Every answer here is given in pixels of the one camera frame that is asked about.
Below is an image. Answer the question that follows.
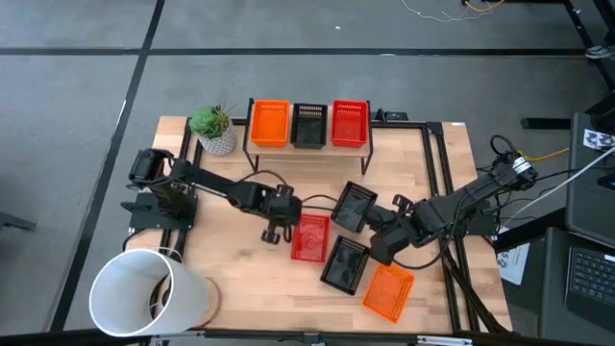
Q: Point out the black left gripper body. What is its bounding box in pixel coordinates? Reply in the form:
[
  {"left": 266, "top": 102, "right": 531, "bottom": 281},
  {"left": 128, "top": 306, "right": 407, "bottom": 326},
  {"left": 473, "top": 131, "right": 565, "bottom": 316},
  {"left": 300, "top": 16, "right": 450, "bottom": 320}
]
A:
[{"left": 263, "top": 185, "right": 304, "bottom": 227}]

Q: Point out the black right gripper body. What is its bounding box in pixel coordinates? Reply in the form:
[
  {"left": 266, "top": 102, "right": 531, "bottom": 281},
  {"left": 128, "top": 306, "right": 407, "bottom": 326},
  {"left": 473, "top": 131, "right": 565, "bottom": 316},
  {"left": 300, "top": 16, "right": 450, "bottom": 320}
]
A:
[{"left": 368, "top": 193, "right": 436, "bottom": 266}]

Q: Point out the red plastic slotted basket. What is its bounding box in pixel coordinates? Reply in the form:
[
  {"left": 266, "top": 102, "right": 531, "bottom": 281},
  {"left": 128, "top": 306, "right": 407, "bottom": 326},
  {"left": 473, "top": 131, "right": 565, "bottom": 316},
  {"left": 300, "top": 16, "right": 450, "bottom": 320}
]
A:
[
  {"left": 331, "top": 99, "right": 370, "bottom": 149},
  {"left": 289, "top": 212, "right": 332, "bottom": 264}
]

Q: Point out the black plastic slotted basket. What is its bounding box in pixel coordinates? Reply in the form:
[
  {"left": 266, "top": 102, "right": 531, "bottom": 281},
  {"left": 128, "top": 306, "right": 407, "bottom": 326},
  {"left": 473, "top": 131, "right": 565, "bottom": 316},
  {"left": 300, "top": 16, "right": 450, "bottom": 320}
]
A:
[
  {"left": 320, "top": 234, "right": 372, "bottom": 296},
  {"left": 331, "top": 180, "right": 380, "bottom": 235},
  {"left": 289, "top": 102, "right": 330, "bottom": 150}
]

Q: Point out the orange plastic slotted basket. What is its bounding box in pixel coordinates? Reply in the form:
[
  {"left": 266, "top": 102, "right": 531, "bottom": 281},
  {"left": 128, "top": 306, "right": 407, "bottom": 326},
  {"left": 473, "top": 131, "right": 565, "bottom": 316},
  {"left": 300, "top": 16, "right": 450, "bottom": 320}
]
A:
[
  {"left": 360, "top": 262, "right": 416, "bottom": 325},
  {"left": 249, "top": 99, "right": 291, "bottom": 148}
]

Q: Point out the wooden shelf with black legs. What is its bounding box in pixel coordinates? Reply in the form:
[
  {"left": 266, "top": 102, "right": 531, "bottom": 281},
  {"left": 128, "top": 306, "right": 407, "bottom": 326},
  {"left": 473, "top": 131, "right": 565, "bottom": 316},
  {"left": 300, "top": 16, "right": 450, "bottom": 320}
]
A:
[{"left": 242, "top": 97, "right": 376, "bottom": 177}]

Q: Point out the round wooden lamp base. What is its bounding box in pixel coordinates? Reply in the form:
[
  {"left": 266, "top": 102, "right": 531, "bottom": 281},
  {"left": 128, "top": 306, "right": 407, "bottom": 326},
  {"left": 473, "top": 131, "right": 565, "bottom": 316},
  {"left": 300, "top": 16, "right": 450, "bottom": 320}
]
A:
[{"left": 194, "top": 276, "right": 222, "bottom": 331}]

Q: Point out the patterned white plant pot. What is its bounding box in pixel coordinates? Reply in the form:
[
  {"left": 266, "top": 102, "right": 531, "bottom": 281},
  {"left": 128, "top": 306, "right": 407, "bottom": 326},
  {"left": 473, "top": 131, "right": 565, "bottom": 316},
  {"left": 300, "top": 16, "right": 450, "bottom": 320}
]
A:
[{"left": 196, "top": 122, "right": 238, "bottom": 158}]

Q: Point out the green succulent plant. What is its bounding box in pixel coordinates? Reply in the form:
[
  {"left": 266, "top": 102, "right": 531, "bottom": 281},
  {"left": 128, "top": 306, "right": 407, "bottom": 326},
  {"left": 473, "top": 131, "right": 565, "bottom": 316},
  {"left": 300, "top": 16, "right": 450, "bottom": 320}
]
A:
[{"left": 188, "top": 104, "right": 236, "bottom": 140}]

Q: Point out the white paper sheet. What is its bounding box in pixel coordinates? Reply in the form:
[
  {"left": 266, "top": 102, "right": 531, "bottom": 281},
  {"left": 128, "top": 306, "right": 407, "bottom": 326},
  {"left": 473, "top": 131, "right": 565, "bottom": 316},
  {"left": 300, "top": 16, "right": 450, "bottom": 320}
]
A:
[{"left": 496, "top": 241, "right": 531, "bottom": 286}]

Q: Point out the large white cylinder shade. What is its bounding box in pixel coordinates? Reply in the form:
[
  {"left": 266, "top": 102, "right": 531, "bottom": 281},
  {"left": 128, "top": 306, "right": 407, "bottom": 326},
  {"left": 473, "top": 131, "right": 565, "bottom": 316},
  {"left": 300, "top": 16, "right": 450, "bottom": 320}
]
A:
[{"left": 87, "top": 247, "right": 212, "bottom": 338}]

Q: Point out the dark grey desk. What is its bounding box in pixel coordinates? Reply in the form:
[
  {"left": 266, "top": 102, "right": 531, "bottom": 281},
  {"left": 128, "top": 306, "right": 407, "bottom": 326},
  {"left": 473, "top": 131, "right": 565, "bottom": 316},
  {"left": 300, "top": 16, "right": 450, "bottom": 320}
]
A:
[
  {"left": 565, "top": 111, "right": 615, "bottom": 247},
  {"left": 537, "top": 227, "right": 615, "bottom": 346}
]

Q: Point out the black flat floor bar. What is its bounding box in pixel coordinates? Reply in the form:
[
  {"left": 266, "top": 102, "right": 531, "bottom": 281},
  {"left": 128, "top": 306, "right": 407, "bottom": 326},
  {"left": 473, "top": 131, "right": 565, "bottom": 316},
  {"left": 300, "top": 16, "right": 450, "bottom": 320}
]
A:
[{"left": 521, "top": 116, "right": 573, "bottom": 131}]

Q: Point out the black keyboard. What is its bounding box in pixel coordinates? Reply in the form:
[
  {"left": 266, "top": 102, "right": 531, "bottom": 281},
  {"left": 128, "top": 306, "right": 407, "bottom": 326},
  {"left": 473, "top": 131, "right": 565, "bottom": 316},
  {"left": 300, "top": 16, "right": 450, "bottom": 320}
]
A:
[{"left": 564, "top": 246, "right": 615, "bottom": 333}]

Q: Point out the paper with black marker print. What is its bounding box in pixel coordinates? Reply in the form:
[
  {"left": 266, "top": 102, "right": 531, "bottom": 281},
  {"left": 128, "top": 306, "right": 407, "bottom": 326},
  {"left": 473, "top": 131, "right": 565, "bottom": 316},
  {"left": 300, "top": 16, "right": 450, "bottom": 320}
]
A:
[{"left": 582, "top": 128, "right": 615, "bottom": 151}]

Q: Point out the grey furniture foot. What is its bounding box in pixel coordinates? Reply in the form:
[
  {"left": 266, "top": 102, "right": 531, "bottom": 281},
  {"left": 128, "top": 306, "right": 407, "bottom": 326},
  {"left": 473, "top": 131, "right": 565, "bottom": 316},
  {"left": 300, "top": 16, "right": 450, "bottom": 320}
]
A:
[{"left": 0, "top": 210, "right": 38, "bottom": 233}]

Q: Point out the person's shoe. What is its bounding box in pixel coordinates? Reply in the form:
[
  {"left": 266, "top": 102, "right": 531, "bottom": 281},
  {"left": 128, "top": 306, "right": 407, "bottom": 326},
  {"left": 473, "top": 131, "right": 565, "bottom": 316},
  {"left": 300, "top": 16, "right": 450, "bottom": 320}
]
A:
[{"left": 584, "top": 45, "right": 615, "bottom": 62}]

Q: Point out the black camera cable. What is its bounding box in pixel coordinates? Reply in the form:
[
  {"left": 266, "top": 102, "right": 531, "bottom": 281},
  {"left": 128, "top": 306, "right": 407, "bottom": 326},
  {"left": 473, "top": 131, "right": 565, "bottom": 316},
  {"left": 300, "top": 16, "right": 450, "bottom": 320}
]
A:
[{"left": 234, "top": 168, "right": 340, "bottom": 213}]

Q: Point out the black cable bundle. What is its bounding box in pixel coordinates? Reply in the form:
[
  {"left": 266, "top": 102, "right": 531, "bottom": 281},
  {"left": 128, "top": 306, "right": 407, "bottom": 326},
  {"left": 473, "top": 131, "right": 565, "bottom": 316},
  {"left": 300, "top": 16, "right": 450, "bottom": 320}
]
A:
[{"left": 439, "top": 239, "right": 513, "bottom": 335}]

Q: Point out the black aluminium table frame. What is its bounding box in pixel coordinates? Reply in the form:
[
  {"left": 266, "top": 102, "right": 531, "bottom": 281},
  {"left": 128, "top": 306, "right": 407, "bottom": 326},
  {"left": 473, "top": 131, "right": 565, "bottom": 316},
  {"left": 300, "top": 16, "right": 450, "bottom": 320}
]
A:
[{"left": 160, "top": 114, "right": 514, "bottom": 335}]

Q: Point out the black bracket block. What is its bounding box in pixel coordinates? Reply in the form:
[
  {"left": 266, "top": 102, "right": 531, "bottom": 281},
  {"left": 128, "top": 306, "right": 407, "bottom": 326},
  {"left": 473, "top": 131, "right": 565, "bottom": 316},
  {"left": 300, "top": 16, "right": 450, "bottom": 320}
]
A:
[{"left": 374, "top": 108, "right": 409, "bottom": 122}]

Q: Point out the black horizontal rail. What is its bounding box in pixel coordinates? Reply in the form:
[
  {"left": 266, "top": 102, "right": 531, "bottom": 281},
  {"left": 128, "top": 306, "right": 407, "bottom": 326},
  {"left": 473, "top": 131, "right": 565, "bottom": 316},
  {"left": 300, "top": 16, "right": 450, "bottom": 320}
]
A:
[{"left": 0, "top": 328, "right": 615, "bottom": 346}]

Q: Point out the silver metal bracket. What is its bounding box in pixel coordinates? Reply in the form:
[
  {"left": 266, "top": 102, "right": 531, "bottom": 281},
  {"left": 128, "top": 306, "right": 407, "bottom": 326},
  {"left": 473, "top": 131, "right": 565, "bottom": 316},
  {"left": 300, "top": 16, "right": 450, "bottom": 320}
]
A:
[{"left": 415, "top": 334, "right": 475, "bottom": 346}]

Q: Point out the thick white cable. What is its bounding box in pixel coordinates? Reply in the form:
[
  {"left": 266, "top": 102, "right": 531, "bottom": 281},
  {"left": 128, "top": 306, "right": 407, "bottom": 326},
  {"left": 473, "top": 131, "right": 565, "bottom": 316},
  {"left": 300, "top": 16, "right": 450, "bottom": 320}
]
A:
[{"left": 499, "top": 146, "right": 615, "bottom": 227}]

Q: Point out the thin white floor cable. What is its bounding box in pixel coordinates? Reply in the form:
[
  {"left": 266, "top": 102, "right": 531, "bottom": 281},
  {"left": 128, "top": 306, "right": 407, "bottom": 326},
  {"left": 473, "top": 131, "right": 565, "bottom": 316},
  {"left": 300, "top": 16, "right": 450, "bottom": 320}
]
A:
[{"left": 400, "top": 0, "right": 484, "bottom": 24}]

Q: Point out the thin yellow floor cable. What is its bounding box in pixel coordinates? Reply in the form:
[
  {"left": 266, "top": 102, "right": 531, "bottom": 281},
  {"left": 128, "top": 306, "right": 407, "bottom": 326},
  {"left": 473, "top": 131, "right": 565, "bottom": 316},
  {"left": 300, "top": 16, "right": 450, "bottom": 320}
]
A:
[{"left": 463, "top": 0, "right": 506, "bottom": 13}]

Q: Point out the black desk leg frame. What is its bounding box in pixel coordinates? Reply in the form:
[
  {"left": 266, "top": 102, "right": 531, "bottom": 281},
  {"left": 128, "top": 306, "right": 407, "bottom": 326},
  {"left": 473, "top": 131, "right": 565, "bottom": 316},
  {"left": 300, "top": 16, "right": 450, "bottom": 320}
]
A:
[{"left": 559, "top": 0, "right": 615, "bottom": 92}]

